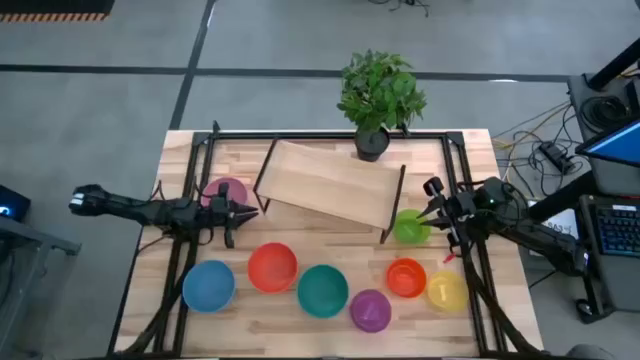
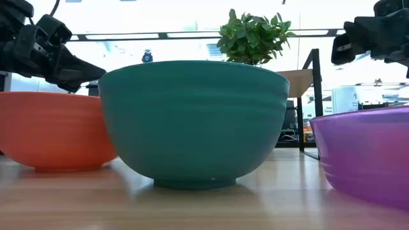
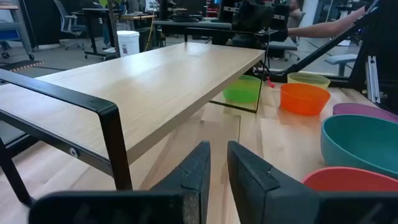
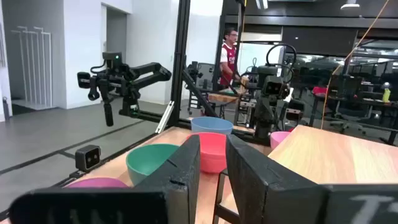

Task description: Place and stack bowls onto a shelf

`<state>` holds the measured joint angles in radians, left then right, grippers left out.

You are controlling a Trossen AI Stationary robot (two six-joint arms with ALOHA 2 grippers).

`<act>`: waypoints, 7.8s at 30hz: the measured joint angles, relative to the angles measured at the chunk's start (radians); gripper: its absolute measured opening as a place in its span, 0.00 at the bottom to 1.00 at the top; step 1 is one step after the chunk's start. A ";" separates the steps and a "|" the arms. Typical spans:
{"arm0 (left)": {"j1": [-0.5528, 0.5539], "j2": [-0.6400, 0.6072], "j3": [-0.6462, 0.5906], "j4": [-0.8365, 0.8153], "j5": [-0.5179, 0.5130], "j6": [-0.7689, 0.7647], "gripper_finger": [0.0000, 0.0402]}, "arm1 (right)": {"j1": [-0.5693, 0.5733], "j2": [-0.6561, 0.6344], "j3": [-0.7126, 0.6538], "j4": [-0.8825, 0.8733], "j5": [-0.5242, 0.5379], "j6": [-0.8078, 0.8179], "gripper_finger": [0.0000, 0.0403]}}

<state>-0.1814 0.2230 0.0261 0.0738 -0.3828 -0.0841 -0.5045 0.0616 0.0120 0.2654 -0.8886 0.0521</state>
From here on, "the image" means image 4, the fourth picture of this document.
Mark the pink plastic bowl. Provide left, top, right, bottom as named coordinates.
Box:
left=269, top=131, right=292, bottom=150

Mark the purple plastic bowl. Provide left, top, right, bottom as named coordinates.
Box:
left=65, top=177, right=129, bottom=189

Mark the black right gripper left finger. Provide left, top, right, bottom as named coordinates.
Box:
left=134, top=134, right=201, bottom=224

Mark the background wooden table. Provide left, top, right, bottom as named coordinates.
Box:
left=207, top=91, right=240, bottom=105

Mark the black table-level camera box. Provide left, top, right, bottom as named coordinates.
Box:
left=75, top=144, right=102, bottom=172

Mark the dark office desk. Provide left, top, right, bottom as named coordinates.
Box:
left=310, top=93, right=398, bottom=146

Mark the red plastic bowl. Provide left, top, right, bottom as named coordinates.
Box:
left=186, top=132, right=229, bottom=174

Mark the teal green plastic bowl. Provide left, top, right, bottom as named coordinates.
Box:
left=126, top=143, right=180, bottom=187

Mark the person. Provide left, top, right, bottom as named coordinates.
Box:
left=218, top=27, right=243, bottom=91

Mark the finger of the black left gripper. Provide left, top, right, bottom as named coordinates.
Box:
left=103, top=95, right=110, bottom=126
left=108, top=95, right=114, bottom=127

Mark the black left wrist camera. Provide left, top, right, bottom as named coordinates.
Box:
left=102, top=52, right=123, bottom=70

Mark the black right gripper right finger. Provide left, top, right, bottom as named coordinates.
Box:
left=226, top=134, right=326, bottom=224

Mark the white metal rack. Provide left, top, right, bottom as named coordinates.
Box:
left=11, top=26, right=53, bottom=110

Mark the silver aluminium bracket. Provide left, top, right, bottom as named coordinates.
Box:
left=154, top=100, right=175, bottom=134

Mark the black vertical frame post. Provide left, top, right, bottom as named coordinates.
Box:
left=167, top=0, right=218, bottom=128

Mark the blue plastic bowl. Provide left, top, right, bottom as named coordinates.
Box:
left=190, top=116, right=234, bottom=135

